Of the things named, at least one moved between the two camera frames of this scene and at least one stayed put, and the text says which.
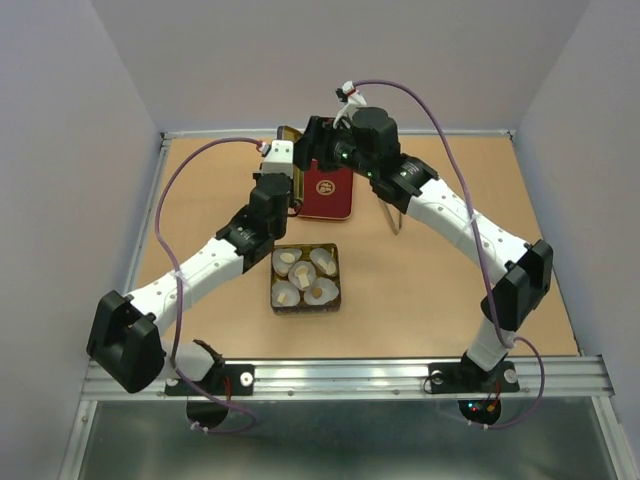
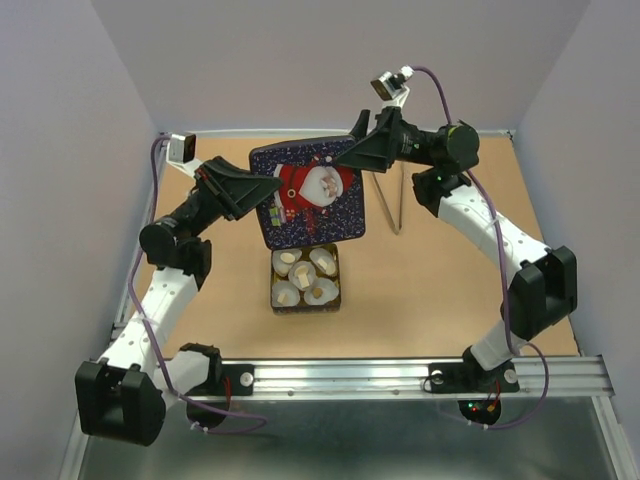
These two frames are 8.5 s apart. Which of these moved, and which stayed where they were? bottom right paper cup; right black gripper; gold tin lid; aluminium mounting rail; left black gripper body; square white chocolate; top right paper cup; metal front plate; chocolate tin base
Moved: left black gripper body; gold tin lid; right black gripper
Stayed: aluminium mounting rail; chocolate tin base; square white chocolate; bottom right paper cup; top right paper cup; metal front plate
